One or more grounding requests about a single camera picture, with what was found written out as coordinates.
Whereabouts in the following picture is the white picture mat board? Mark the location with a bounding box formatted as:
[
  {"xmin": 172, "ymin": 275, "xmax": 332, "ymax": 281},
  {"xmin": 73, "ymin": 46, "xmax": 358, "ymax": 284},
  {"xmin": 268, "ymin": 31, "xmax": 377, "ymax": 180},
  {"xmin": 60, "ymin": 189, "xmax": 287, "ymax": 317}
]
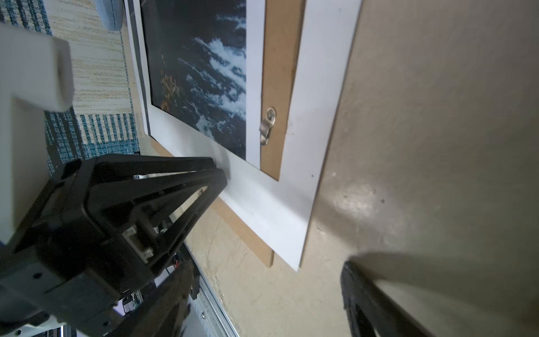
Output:
[{"xmin": 144, "ymin": 1, "xmax": 361, "ymax": 269}]

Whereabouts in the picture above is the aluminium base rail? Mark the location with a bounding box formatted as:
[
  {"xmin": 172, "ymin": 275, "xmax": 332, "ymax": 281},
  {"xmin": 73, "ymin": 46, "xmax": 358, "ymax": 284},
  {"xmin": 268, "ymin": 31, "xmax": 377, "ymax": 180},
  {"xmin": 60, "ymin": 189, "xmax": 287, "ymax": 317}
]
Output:
[{"xmin": 113, "ymin": 243, "xmax": 241, "ymax": 337}]

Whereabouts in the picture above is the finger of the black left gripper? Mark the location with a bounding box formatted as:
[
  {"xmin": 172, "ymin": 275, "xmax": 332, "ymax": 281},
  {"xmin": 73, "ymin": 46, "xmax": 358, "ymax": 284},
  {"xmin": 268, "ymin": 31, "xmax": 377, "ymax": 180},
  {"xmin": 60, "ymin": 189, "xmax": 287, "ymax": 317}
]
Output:
[
  {"xmin": 88, "ymin": 168, "xmax": 227, "ymax": 274},
  {"xmin": 95, "ymin": 154, "xmax": 217, "ymax": 177}
]

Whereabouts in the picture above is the waterfall bridge photo print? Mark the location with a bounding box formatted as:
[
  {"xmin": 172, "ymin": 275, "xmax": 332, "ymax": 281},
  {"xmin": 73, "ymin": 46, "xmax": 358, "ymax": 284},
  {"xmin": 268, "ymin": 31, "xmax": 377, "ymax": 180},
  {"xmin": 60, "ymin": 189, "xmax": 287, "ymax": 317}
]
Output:
[{"xmin": 140, "ymin": 1, "xmax": 266, "ymax": 166}]

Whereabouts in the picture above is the blue grey glasses case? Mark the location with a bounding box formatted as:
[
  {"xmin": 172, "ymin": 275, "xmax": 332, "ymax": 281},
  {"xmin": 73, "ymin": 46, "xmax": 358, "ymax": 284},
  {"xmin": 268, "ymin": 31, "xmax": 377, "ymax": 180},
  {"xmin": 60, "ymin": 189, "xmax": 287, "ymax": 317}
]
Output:
[{"xmin": 94, "ymin": 0, "xmax": 124, "ymax": 31}]

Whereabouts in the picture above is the brown frame backing board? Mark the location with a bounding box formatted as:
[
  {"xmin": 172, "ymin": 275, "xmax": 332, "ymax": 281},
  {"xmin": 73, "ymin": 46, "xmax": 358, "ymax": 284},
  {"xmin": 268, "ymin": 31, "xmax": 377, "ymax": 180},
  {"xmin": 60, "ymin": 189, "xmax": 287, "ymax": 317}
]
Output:
[{"xmin": 149, "ymin": 0, "xmax": 307, "ymax": 268}]

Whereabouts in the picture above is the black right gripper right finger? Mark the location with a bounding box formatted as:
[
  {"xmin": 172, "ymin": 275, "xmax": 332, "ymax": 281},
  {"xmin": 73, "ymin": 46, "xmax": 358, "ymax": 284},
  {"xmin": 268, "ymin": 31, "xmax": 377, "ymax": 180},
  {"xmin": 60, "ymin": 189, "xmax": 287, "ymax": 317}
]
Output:
[{"xmin": 341, "ymin": 261, "xmax": 430, "ymax": 336}]

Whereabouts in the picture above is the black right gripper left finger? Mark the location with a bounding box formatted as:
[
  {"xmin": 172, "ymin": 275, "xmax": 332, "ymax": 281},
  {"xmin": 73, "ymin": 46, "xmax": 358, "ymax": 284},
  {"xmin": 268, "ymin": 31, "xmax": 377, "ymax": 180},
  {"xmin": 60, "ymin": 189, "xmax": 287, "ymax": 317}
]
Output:
[{"xmin": 110, "ymin": 261, "xmax": 194, "ymax": 337}]

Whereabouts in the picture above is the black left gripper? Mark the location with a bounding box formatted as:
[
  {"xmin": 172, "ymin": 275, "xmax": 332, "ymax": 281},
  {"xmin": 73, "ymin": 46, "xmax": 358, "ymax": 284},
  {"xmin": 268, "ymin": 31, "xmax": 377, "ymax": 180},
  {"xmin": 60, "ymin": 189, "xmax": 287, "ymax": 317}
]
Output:
[{"xmin": 1, "ymin": 157, "xmax": 155, "ymax": 336}]

